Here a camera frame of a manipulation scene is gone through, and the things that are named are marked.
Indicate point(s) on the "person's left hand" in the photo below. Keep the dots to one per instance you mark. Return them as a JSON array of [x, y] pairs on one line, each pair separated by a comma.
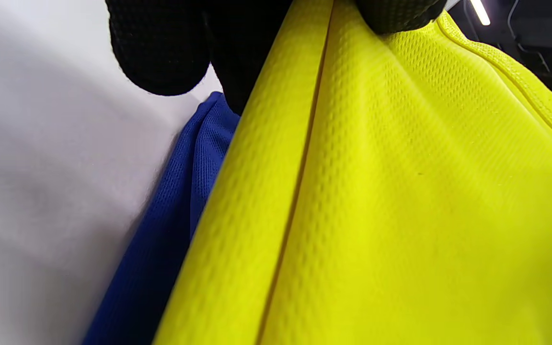
[[170, 43]]

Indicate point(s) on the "blue t-shirt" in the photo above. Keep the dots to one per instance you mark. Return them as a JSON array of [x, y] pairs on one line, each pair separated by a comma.
[[161, 239]]

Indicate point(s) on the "yellow t-shirt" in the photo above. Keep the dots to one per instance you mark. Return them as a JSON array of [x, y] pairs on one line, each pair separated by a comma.
[[376, 191]]

